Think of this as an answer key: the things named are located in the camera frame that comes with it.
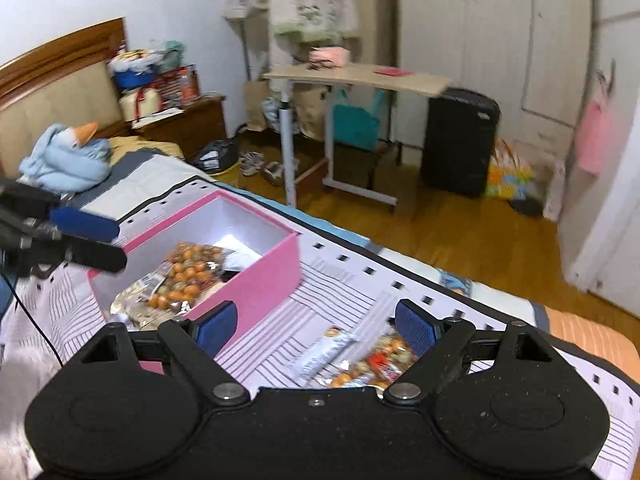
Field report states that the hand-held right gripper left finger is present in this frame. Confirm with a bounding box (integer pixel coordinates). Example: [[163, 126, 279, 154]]
[[64, 301, 251, 408]]

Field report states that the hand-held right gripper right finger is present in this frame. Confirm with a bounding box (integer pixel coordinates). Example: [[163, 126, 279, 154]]
[[382, 298, 567, 406]]

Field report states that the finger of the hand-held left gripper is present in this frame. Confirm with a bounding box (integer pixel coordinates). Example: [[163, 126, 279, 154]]
[[30, 234, 129, 275], [29, 206, 121, 244]]

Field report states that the clear bag of coated peanuts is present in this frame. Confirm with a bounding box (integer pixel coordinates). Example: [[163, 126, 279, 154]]
[[305, 326, 422, 391], [131, 241, 227, 313]]

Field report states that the pink cardboard box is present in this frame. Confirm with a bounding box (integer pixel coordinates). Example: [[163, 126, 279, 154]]
[[87, 190, 302, 377]]

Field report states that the small grey snack bar packet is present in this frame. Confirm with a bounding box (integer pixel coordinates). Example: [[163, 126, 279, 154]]
[[299, 326, 357, 382]]

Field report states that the blue plush goose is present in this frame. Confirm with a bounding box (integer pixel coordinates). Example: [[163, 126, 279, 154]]
[[19, 120, 112, 194]]

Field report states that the grey white striped quilt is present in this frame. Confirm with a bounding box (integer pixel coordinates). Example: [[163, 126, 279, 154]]
[[62, 137, 203, 223]]

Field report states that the striped white bedsheet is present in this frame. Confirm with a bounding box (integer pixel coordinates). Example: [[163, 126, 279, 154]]
[[0, 180, 636, 480]]

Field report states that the white paper sheet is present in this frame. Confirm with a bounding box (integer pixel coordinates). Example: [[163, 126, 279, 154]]
[[214, 235, 264, 264]]

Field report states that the wooden padded headboard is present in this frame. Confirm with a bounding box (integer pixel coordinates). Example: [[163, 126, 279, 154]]
[[0, 16, 132, 177]]

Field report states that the white bag with red ribbon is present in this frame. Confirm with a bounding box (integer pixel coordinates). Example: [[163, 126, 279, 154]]
[[119, 87, 164, 122]]

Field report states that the wooden nightstand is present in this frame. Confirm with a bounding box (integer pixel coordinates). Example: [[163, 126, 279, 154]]
[[131, 95, 227, 162]]

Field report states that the black bag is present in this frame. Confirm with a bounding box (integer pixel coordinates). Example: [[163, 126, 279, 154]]
[[192, 139, 239, 175]]

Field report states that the blue basin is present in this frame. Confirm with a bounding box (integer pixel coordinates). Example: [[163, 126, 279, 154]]
[[112, 66, 162, 90]]

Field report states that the grey fluffy cloth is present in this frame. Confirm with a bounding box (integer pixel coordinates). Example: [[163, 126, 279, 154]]
[[0, 347, 58, 480]]

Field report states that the red box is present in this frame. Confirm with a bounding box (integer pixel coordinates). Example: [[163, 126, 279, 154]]
[[159, 64, 202, 107]]

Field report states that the pair of sneakers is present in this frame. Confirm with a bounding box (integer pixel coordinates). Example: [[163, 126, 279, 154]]
[[239, 151, 301, 187]]

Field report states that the colourful gift bag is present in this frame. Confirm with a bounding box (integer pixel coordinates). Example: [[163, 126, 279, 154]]
[[487, 139, 534, 202]]

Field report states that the orange striped sheet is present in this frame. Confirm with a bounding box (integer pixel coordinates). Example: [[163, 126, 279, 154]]
[[544, 306, 640, 377]]

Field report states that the black suitcase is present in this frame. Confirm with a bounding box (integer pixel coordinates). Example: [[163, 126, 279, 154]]
[[421, 87, 502, 199]]

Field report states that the white patterned bag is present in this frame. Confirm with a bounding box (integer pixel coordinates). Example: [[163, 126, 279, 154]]
[[544, 159, 569, 222]]

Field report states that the brown paper bag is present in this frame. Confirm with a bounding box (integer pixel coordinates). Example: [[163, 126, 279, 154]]
[[299, 87, 335, 142], [244, 80, 274, 132]]

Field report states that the teal shopping bag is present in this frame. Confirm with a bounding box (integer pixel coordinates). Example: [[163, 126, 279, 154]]
[[332, 89, 387, 152]]

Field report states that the pale blue plastic bag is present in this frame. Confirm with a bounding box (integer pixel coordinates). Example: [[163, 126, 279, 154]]
[[262, 97, 302, 132]]

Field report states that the wooden rolling side table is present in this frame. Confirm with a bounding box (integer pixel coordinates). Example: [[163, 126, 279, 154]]
[[262, 62, 452, 207]]

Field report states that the pink hanging bag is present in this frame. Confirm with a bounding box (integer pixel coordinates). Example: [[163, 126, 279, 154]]
[[576, 99, 619, 175]]

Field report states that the pink pouch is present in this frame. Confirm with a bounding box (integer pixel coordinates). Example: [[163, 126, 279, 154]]
[[308, 45, 350, 68]]

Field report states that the white wardrobe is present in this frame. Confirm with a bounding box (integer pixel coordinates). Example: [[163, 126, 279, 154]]
[[396, 0, 598, 162]]

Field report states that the white fluffy coat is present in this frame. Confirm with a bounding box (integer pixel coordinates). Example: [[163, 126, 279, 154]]
[[269, 0, 359, 42]]

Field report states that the black cable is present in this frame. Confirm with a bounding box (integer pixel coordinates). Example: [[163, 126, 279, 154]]
[[0, 269, 67, 368]]

